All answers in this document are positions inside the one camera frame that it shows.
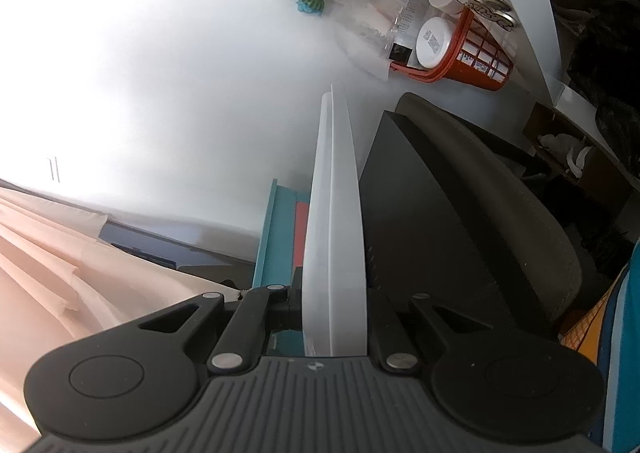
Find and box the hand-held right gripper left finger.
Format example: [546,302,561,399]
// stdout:
[102,268,304,376]

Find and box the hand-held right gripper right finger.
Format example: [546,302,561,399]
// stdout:
[367,288,558,376]

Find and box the teal plastic storage box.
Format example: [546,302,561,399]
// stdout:
[252,178,313,359]

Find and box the white storage box lid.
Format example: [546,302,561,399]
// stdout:
[301,82,369,359]

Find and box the grey chair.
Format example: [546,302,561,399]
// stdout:
[395,92,583,339]

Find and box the teal striped clothing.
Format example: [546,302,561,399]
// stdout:
[560,240,640,453]

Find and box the pink curtain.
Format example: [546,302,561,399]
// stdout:
[0,178,241,439]

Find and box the red plastic basket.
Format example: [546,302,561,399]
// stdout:
[387,6,516,93]

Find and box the white jar with printed lid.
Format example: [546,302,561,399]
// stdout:
[415,17,453,70]

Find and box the clear plastic bag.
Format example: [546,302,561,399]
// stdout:
[332,0,431,81]

